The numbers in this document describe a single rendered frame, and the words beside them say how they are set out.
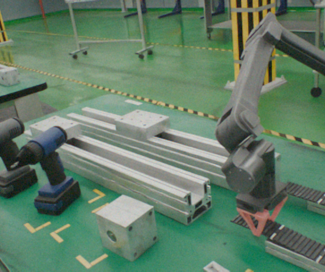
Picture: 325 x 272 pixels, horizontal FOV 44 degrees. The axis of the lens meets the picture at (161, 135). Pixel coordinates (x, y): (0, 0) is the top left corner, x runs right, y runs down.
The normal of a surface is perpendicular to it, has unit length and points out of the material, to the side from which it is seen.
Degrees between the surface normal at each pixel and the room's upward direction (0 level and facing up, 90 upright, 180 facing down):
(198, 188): 90
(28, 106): 90
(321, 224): 0
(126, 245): 90
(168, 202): 90
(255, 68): 44
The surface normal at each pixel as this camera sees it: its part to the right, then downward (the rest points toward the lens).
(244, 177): -0.57, 0.41
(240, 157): 0.50, -0.52
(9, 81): 0.64, 0.23
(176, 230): -0.12, -0.91
